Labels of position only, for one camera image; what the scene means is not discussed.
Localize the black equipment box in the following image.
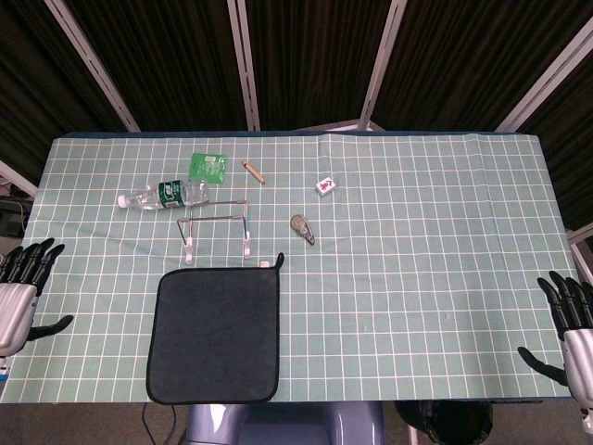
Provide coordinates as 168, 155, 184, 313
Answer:
0, 197, 32, 238

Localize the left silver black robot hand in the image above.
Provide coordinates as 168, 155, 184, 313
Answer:
0, 237, 75, 358

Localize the black floor cable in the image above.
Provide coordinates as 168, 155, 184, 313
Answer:
141, 401, 177, 445

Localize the clear plastic water bottle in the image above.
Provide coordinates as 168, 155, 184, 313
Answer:
117, 178, 210, 212

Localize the green checked tablecloth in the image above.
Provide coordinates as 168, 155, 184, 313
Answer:
0, 132, 572, 404

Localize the white partition post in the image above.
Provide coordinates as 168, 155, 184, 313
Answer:
296, 0, 409, 134
494, 20, 593, 134
0, 159, 39, 198
565, 226, 593, 284
44, 0, 142, 133
225, 0, 261, 131

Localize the dark blue cloth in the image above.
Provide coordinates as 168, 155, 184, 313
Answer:
145, 252, 285, 405

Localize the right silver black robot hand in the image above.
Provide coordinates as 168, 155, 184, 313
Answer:
517, 271, 593, 405

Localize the grey correction tape dispenser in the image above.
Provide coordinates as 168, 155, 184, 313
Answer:
289, 213, 318, 246

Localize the dark brown curtain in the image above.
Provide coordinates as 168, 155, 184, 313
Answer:
0, 0, 593, 233

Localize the white mahjong tile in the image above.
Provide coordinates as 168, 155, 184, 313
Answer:
314, 174, 338, 197

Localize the green plastic packet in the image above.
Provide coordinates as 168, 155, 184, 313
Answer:
187, 151, 229, 185

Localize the blue-grey robot torso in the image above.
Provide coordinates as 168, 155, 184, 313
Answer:
184, 400, 385, 445

